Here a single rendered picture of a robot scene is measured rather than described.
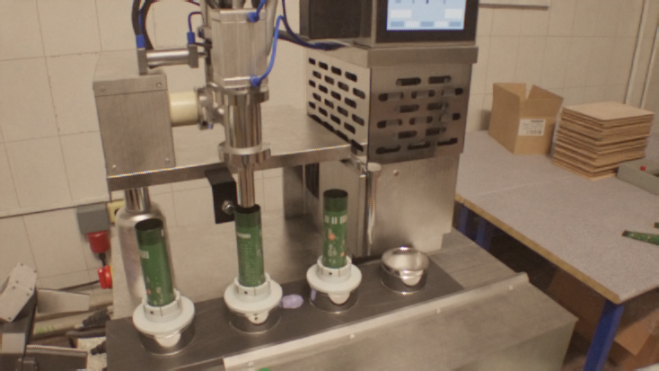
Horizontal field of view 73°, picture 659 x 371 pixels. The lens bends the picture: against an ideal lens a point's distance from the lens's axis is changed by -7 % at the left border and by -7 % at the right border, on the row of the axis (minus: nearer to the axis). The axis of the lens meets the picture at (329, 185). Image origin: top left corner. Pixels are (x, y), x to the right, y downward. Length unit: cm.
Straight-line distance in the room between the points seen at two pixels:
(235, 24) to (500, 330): 49
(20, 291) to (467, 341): 51
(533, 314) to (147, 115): 57
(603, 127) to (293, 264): 151
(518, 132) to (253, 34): 183
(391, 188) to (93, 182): 159
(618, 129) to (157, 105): 181
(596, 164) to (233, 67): 175
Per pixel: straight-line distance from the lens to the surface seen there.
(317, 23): 61
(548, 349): 73
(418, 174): 72
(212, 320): 65
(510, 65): 277
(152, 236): 54
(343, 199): 58
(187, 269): 78
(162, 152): 61
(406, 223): 74
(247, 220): 55
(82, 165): 209
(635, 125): 221
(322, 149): 67
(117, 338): 66
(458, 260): 81
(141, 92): 59
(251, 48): 49
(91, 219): 210
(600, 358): 154
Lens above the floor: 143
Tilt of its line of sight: 23 degrees down
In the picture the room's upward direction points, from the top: 1 degrees clockwise
